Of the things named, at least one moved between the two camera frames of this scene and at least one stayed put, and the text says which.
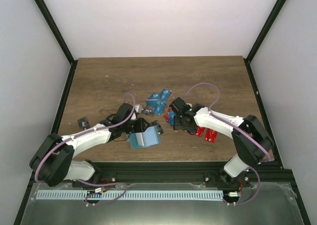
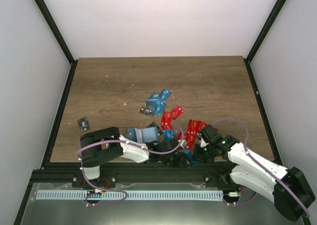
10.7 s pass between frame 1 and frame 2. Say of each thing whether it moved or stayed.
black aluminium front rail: stayed
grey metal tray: stayed
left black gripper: moved
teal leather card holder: stayed
